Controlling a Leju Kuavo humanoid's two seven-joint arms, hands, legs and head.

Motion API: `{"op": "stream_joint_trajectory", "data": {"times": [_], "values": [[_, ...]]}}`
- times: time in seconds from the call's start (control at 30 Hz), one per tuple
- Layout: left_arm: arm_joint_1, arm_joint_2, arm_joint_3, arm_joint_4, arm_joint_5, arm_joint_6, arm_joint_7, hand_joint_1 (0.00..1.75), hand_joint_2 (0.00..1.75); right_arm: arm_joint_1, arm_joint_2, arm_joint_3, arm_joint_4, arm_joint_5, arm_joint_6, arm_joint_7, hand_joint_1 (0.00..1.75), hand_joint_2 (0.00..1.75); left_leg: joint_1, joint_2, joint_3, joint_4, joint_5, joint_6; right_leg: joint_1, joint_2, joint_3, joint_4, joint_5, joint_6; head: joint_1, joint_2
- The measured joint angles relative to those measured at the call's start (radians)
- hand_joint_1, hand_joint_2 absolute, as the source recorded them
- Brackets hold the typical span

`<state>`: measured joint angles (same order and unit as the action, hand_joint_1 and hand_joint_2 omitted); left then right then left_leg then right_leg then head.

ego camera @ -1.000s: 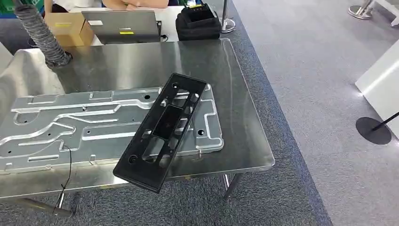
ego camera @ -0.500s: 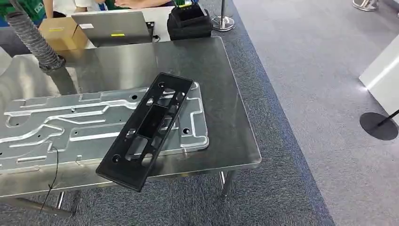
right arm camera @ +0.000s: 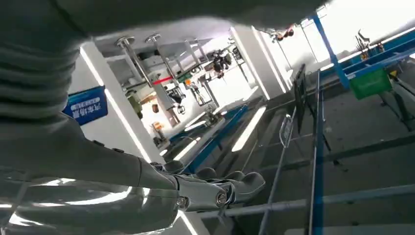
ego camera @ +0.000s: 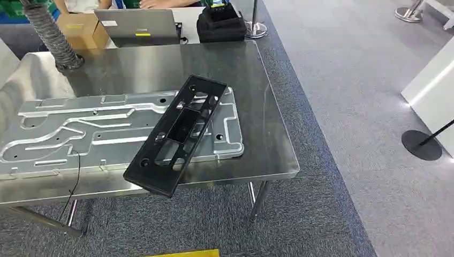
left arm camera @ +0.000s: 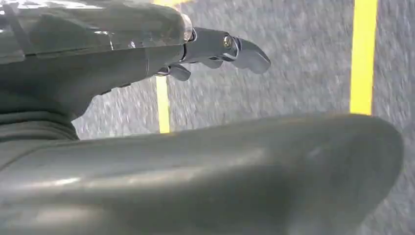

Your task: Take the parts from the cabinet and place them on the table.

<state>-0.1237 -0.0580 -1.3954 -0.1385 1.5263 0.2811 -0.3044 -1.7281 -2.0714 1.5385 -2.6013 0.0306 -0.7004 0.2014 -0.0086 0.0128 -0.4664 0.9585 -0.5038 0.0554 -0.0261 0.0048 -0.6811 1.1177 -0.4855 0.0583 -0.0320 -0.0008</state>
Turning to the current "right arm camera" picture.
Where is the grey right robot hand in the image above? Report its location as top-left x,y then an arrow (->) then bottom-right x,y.
0,0 -> 330,235

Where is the white pillar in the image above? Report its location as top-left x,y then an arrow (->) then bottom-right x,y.
69,42 -> 166,165
230,24 -> 293,101

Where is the blue sign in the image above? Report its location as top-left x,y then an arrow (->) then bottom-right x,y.
62,85 -> 109,126

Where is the chrome stanchion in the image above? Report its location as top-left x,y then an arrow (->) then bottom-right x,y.
145,33 -> 177,86
116,35 -> 153,88

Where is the red stanchion belt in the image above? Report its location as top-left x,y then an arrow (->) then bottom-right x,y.
152,75 -> 175,86

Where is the blue table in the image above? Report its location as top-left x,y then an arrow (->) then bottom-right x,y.
168,103 -> 250,174

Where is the black flat screen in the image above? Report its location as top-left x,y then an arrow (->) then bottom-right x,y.
293,63 -> 308,134

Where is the grey metal pipe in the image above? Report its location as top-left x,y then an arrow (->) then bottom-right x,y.
198,184 -> 415,218

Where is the green plastic crate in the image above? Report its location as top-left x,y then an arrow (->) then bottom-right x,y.
349,69 -> 393,100

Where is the blue metal post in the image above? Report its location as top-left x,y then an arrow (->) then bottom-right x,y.
308,70 -> 325,235

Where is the blue workbench frame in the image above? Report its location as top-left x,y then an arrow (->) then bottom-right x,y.
309,14 -> 415,91

